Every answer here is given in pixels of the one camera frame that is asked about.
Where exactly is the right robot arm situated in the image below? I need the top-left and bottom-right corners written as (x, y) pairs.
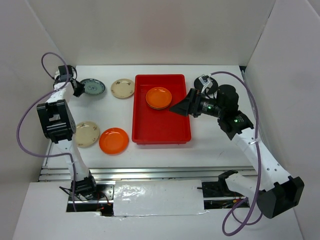
top-left (169, 84), bottom-right (305, 219)

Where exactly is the white front cover panel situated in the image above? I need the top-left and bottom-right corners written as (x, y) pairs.
top-left (113, 180), bottom-right (205, 217)

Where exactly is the yellow patterned plate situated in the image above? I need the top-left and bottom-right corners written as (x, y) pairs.
top-left (148, 104), bottom-right (170, 110)

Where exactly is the red plastic bin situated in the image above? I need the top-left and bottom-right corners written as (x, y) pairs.
top-left (131, 74), bottom-right (192, 145)

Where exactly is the beige plate with characters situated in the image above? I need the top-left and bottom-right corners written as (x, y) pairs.
top-left (75, 121), bottom-right (100, 148)

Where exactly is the blue patterned plate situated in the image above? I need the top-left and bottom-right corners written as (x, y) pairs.
top-left (80, 78), bottom-right (106, 95)

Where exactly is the orange plate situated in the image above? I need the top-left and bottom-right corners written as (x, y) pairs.
top-left (145, 87), bottom-right (172, 107)
top-left (98, 127), bottom-right (129, 155)

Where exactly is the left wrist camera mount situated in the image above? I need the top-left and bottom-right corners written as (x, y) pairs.
top-left (53, 65), bottom-right (77, 86)

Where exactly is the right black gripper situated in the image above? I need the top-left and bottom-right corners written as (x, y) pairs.
top-left (169, 87), bottom-right (225, 118)

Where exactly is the black plate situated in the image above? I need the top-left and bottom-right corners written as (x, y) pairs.
top-left (193, 76), bottom-right (218, 96)

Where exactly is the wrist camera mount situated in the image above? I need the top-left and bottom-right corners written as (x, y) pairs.
top-left (198, 74), bottom-right (213, 93)
top-left (53, 65), bottom-right (77, 86)

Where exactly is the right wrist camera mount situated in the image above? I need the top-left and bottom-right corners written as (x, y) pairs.
top-left (198, 74), bottom-right (213, 93)

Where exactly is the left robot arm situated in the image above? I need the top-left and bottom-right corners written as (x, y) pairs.
top-left (36, 73), bottom-right (99, 200)

